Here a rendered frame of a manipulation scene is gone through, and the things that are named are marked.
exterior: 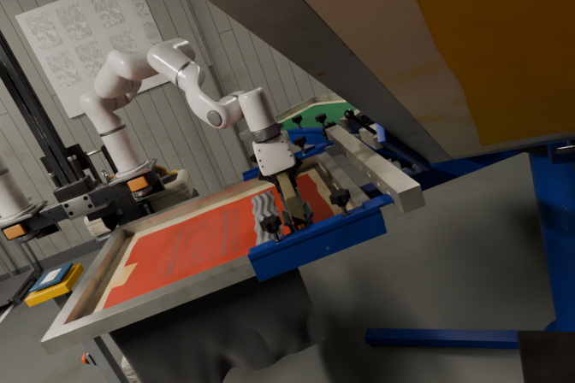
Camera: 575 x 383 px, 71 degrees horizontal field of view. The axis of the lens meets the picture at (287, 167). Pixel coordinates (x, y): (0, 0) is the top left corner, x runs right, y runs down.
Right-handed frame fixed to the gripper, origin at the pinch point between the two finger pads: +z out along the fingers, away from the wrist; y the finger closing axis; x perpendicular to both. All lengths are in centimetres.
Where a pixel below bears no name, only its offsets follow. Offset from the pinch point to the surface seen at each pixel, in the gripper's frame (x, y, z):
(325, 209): 11.1, -7.4, 6.1
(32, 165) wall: -300, 224, -4
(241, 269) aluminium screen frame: 29.1, 15.5, 3.7
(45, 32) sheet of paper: -299, 152, -110
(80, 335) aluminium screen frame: 29, 53, 4
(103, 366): -10, 79, 40
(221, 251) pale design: 12.2, 21.8, 6.0
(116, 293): 13, 50, 6
